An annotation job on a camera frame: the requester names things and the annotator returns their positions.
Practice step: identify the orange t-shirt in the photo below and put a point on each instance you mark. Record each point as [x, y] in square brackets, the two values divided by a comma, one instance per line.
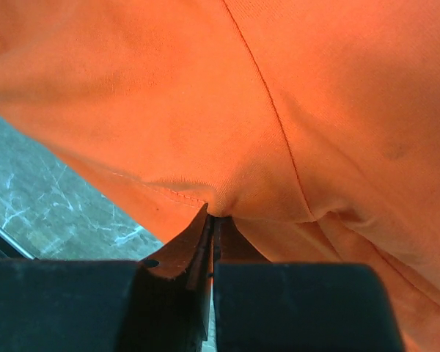
[315, 125]

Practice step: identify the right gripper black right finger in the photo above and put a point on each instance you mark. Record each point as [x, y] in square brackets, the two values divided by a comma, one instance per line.
[265, 306]

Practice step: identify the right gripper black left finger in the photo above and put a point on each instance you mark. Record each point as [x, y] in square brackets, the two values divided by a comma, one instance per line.
[160, 303]

